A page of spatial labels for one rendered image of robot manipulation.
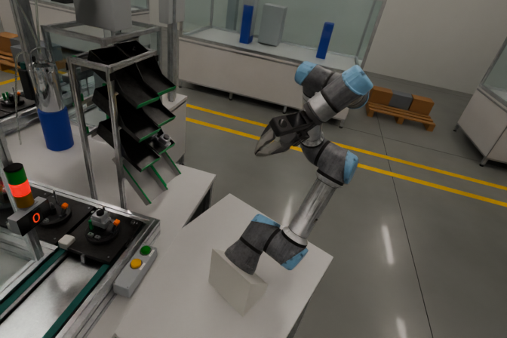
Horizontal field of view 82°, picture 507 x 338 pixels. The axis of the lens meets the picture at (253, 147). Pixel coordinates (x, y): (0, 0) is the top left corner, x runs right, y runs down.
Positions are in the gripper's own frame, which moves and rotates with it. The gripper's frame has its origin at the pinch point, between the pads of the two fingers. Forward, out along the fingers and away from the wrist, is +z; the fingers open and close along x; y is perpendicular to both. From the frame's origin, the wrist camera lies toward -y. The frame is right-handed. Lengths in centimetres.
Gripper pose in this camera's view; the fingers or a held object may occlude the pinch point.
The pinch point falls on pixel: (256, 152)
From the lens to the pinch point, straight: 85.0
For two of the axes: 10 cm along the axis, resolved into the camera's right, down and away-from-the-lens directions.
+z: -7.2, 5.5, 4.2
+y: 5.2, 0.4, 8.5
